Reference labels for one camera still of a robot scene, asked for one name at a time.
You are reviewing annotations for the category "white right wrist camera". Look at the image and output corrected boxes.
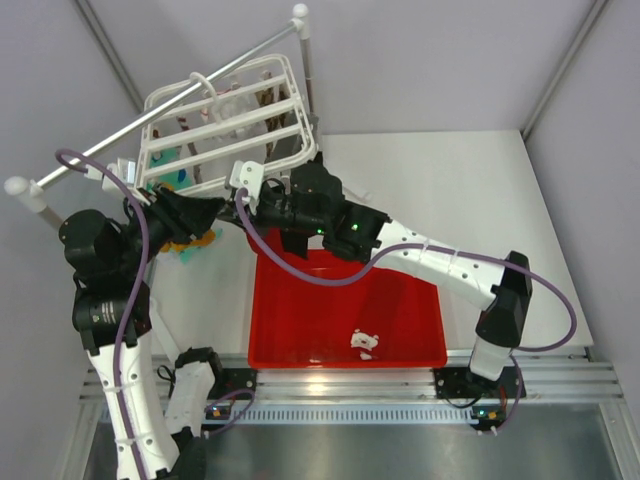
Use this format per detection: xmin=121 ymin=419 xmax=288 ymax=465
xmin=225 ymin=160 xmax=265 ymax=198

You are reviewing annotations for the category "brown argyle sock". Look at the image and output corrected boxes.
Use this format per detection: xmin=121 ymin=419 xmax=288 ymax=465
xmin=257 ymin=72 xmax=289 ymax=161

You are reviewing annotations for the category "mustard yellow sock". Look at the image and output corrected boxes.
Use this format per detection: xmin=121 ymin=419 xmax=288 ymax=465
xmin=161 ymin=229 xmax=216 ymax=253

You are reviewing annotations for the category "red plastic bin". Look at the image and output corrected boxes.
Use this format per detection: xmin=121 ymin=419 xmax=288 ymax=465
xmin=248 ymin=254 xmax=448 ymax=369

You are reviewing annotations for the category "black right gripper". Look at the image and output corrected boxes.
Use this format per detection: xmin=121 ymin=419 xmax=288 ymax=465
xmin=218 ymin=191 xmax=328 ymax=240

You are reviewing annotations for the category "aluminium rail base frame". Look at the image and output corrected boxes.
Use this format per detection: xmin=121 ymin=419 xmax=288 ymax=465
xmin=196 ymin=355 xmax=632 ymax=429

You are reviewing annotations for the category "metal and white drying rack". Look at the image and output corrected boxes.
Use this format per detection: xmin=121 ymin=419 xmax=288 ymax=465
xmin=3 ymin=3 xmax=374 ymax=356

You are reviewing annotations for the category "white plastic sock hanger frame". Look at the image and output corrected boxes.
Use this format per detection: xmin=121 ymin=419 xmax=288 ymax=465
xmin=135 ymin=54 xmax=318 ymax=197

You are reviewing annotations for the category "brown white striped sock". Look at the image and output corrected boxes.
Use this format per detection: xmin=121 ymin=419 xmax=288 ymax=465
xmin=147 ymin=143 xmax=202 ymax=190

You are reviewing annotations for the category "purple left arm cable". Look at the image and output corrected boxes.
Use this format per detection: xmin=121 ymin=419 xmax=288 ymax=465
xmin=55 ymin=148 xmax=256 ymax=480

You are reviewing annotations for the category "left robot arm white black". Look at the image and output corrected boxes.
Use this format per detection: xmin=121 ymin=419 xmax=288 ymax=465
xmin=59 ymin=187 xmax=226 ymax=479

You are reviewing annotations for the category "grey sock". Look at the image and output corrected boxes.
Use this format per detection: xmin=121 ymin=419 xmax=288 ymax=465
xmin=270 ymin=113 xmax=320 ymax=161

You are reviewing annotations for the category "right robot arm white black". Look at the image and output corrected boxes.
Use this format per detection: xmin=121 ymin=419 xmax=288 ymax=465
xmin=225 ymin=161 xmax=533 ymax=397

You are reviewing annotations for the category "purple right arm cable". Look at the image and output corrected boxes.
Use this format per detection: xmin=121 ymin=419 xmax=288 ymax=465
xmin=234 ymin=188 xmax=577 ymax=436

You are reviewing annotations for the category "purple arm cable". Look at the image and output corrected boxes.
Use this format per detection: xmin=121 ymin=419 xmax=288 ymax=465
xmin=234 ymin=188 xmax=577 ymax=436
xmin=55 ymin=148 xmax=256 ymax=480

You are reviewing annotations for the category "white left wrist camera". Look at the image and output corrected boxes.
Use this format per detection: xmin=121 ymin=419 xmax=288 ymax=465
xmin=101 ymin=158 xmax=137 ymax=195

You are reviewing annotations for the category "white sock with red trim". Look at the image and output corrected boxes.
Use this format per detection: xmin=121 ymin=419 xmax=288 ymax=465
xmin=200 ymin=94 xmax=266 ymax=141

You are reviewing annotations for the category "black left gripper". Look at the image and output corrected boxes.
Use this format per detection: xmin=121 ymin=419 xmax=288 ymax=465
xmin=115 ymin=181 xmax=225 ymax=272

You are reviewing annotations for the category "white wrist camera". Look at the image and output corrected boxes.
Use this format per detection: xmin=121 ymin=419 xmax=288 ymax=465
xmin=101 ymin=158 xmax=137 ymax=195
xmin=225 ymin=160 xmax=265 ymax=198

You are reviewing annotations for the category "black sock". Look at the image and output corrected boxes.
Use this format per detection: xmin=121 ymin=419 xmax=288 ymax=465
xmin=280 ymin=231 xmax=309 ymax=259

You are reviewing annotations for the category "teal patterned sock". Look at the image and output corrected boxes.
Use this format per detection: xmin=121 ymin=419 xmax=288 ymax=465
xmin=178 ymin=228 xmax=223 ymax=264
xmin=147 ymin=147 xmax=194 ymax=191

